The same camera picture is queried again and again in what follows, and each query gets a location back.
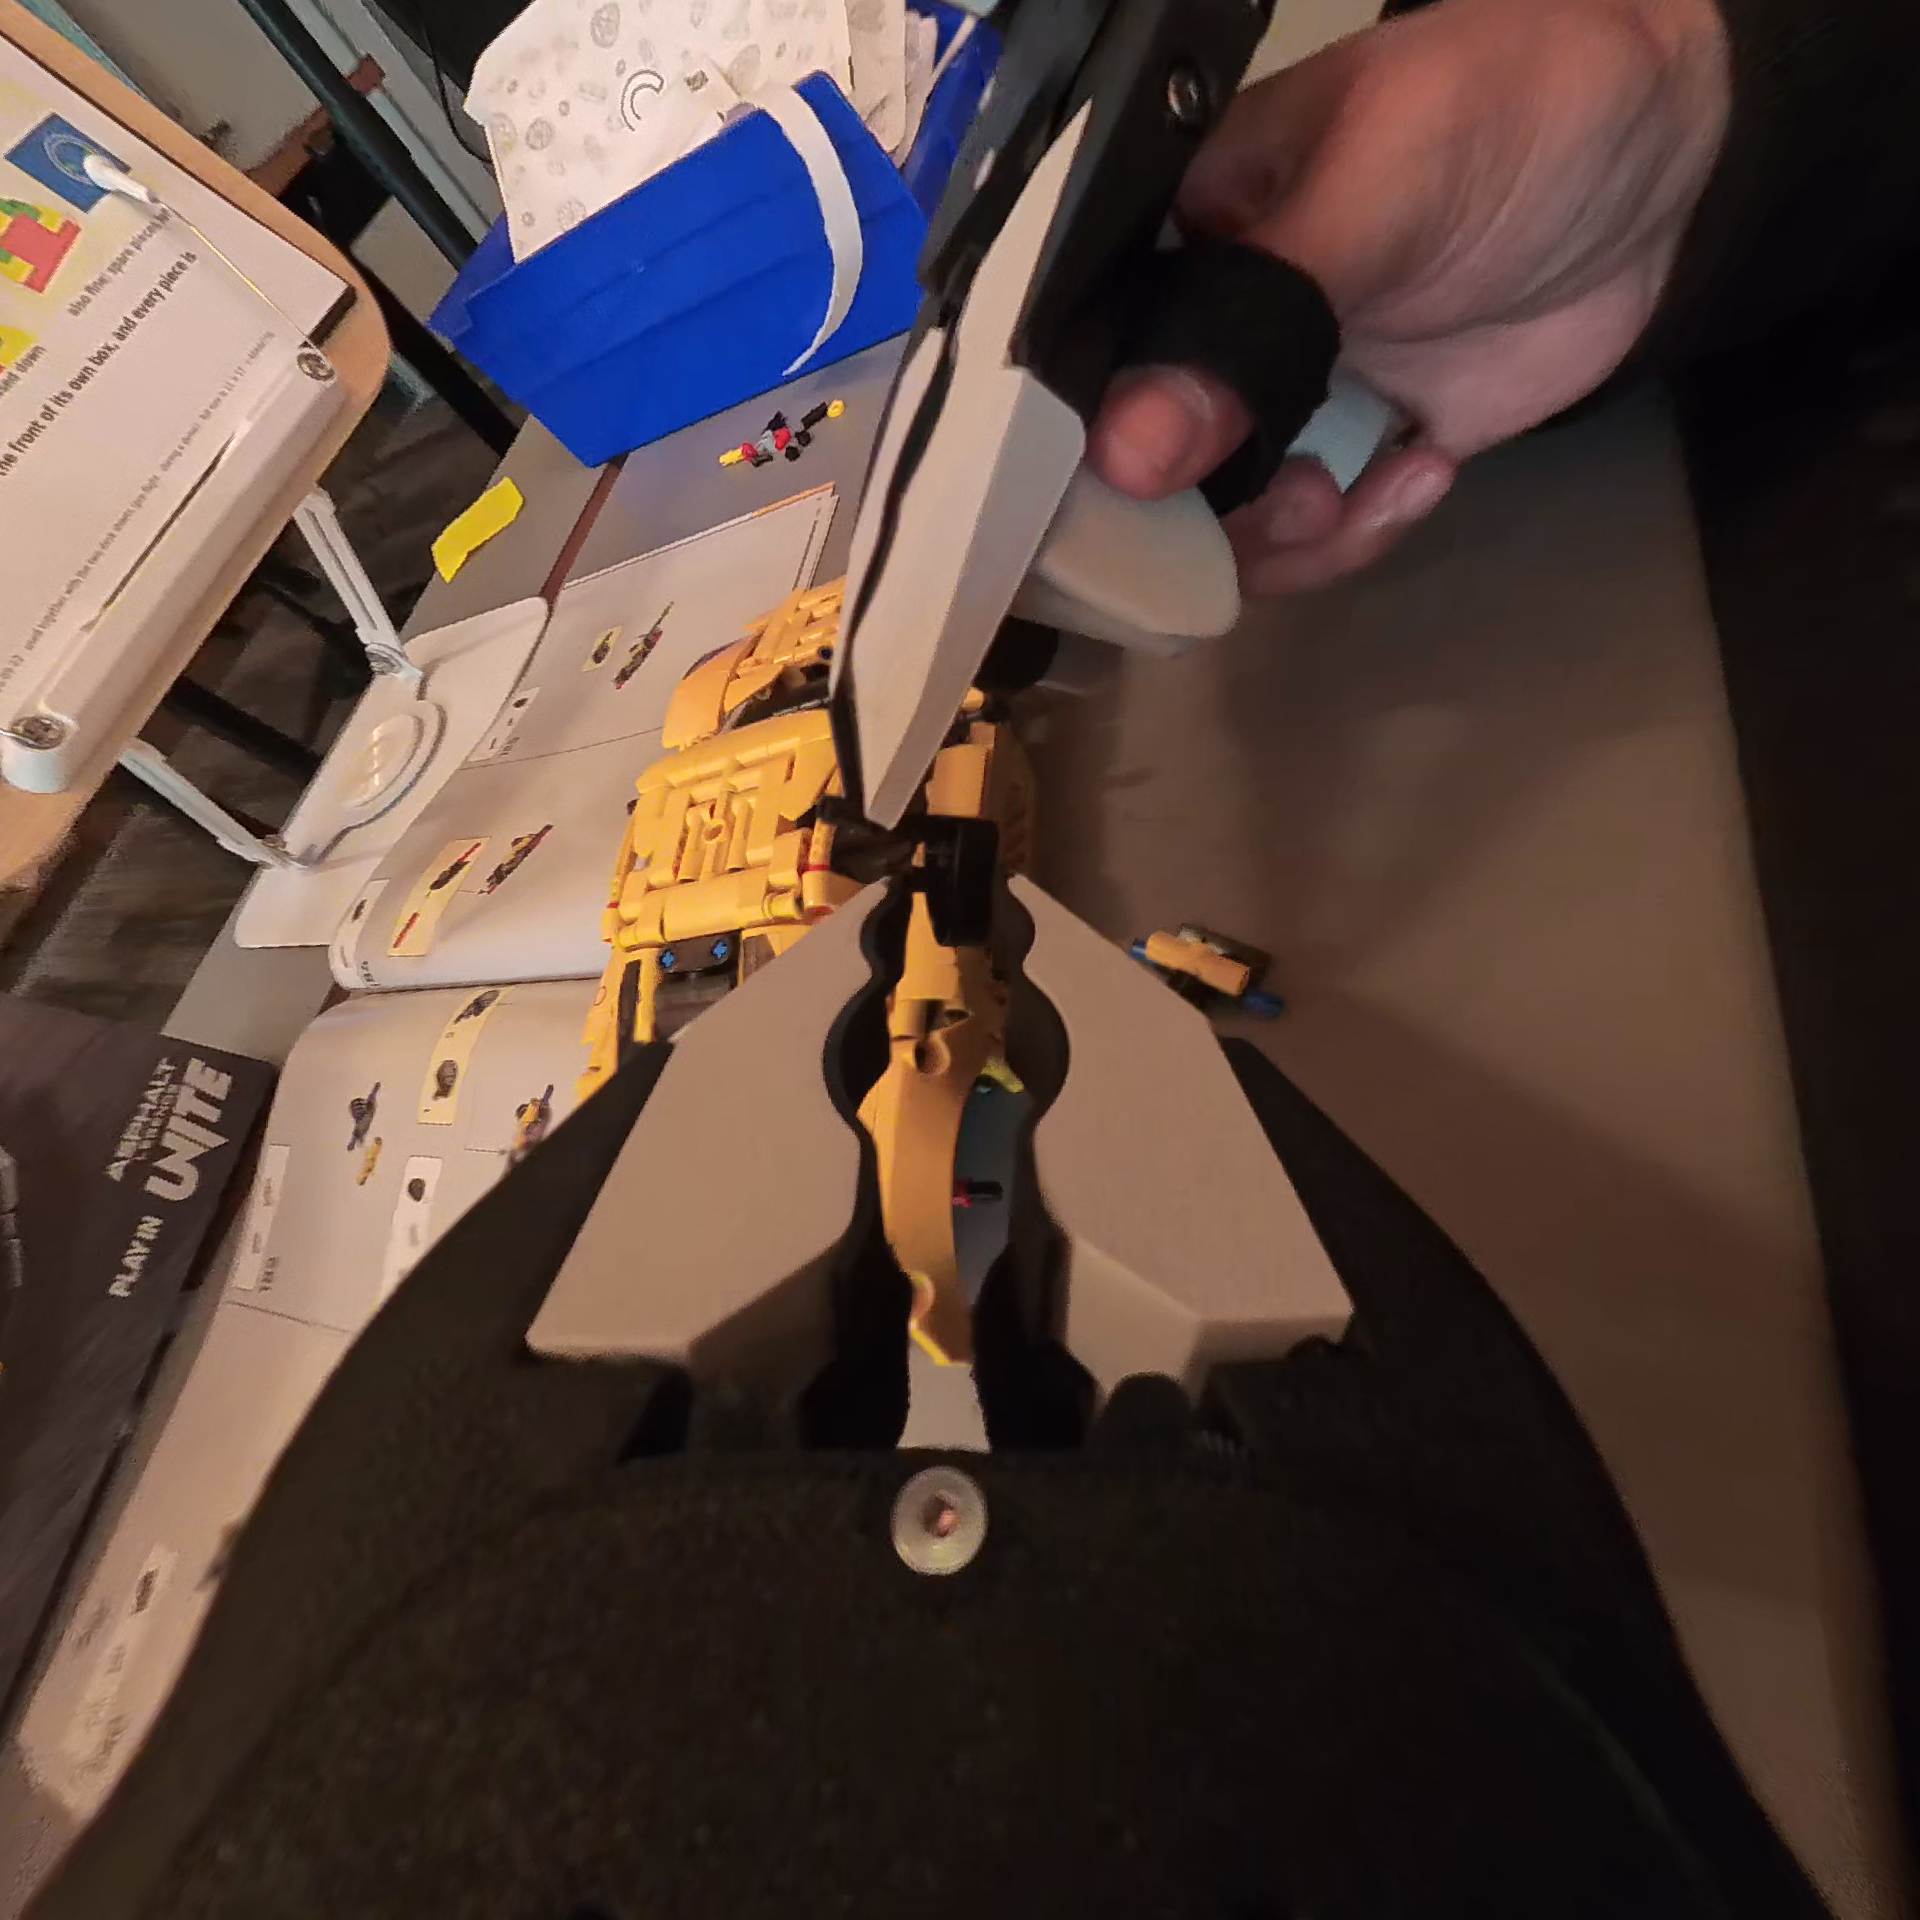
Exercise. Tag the cluster of small coloured pins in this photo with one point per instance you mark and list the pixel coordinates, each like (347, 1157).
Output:
(780, 435)

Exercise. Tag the blue plastic bin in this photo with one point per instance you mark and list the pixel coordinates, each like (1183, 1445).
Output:
(676, 300)
(960, 106)

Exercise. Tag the black brick connector with pins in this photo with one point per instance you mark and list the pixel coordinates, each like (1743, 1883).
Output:
(960, 877)

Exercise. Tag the yellow tape piece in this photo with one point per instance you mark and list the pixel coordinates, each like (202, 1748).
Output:
(477, 529)

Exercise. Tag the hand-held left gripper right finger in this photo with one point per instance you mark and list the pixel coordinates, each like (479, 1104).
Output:
(1171, 1171)

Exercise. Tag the dark printed cardboard box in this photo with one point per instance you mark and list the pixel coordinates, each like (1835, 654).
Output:
(107, 1275)

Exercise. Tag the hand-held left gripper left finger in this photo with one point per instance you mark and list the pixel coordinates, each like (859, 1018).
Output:
(706, 1171)

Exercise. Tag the black brick pin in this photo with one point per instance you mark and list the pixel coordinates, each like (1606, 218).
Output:
(878, 853)

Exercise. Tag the white patterned paper bag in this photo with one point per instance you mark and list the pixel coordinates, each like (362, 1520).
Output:
(600, 90)

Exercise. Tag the person's right forearm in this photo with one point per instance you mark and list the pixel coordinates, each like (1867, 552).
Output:
(1799, 181)

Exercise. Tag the yellow toy brick car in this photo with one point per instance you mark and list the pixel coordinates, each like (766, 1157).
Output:
(720, 810)

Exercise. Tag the person's right hand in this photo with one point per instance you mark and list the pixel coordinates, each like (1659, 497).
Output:
(1471, 225)

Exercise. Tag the open instruction booklet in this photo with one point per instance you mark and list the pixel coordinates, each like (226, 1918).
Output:
(301, 1349)

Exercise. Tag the yellow and black brick subassembly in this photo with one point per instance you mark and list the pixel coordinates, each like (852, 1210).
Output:
(1202, 960)

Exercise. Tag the white paper strip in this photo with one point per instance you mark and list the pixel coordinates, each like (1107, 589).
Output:
(840, 225)

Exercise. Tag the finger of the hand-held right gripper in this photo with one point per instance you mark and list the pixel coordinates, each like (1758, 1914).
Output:
(960, 569)
(887, 450)

